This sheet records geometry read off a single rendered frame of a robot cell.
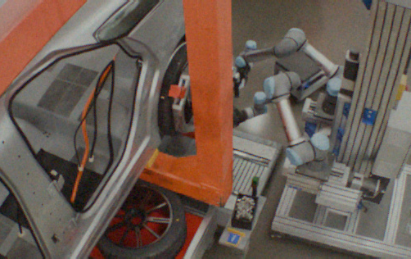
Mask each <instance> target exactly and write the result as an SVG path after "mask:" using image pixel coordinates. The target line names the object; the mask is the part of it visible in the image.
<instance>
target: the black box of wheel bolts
mask: <svg viewBox="0 0 411 259"><path fill-rule="evenodd" d="M258 202H259V197H256V196H251V195H247V194H244V193H238V195H237V200H236V204H235V207H234V210H233V214H232V216H231V218H230V219H231V227H235V228H239V229H246V230H249V231H251V229H252V228H253V224H254V221H255V215H256V212H257V208H258Z"/></svg>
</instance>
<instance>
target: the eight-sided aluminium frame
mask: <svg viewBox="0 0 411 259"><path fill-rule="evenodd" d="M184 81H185V85H184V88H186V93H185V96H184V98H181V102H180V103H179V99H180V98H175V99H174V103H173V113H174V123H175V130H176V131H178V132H181V133H188V132H194V131H195V127H194V124H193V123H194V119H193V116H192V118H191V120H190V121H189V123H188V124H186V123H185V115H184V105H185V102H186V98H187V92H188V89H189V86H190V76H189V68H188V64H187V66H186V68H185V69H184V70H183V72H182V74H181V76H180V81H179V83H178V86H181V87H183V84H184Z"/></svg>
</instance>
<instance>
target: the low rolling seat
mask: <svg viewBox="0 0 411 259"><path fill-rule="evenodd" d="M274 65H275V67H274V75H279V74H281V73H284V72H286V71H287V72H293V73H296V74H297V75H298V76H299V77H300V85H299V86H298V88H297V89H295V90H292V91H291V92H289V93H291V94H292V95H294V96H295V98H294V99H293V102H294V103H295V104H300V103H301V102H302V101H301V100H302V99H304V98H306V97H307V96H308V95H310V94H311V93H312V92H313V91H314V90H317V89H318V88H319V87H320V88H322V89H325V88H326V87H327V83H326V82H327V81H329V78H328V75H327V74H326V73H324V71H323V70H321V69H320V68H319V67H318V66H317V65H316V64H314V63H313V62H312V61H311V60H310V59H309V58H307V56H306V55H304V54H303V53H302V52H297V51H295V53H293V54H292V55H290V56H286V57H283V58H279V59H277V60H276V61H275V63H274ZM278 69H279V70H280V71H278Z"/></svg>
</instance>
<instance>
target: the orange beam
mask: <svg viewBox="0 0 411 259"><path fill-rule="evenodd" d="M86 2H87V0H7V1H6V2H5V3H4V4H3V5H2V6H1V7H0V97H1V95H2V94H3V92H4V91H5V90H6V89H7V88H8V87H9V85H10V84H11V83H12V81H13V80H14V79H15V78H16V77H17V76H18V75H19V73H21V72H22V71H23V69H24V68H25V67H26V66H27V64H29V63H30V62H31V60H32V59H33V58H34V57H35V56H36V54H37V53H38V52H39V51H40V50H41V49H42V48H43V47H44V46H45V45H46V43H47V42H48V41H49V40H50V39H51V38H52V36H53V35H54V34H56V33H57V32H58V31H59V29H60V28H61V27H62V26H63V25H64V24H65V23H66V22H67V21H68V20H69V19H70V18H71V17H72V16H73V15H74V14H75V13H76V12H77V11H78V10H79V9H80V8H81V7H82V6H83V5H84V4H85V3H86Z"/></svg>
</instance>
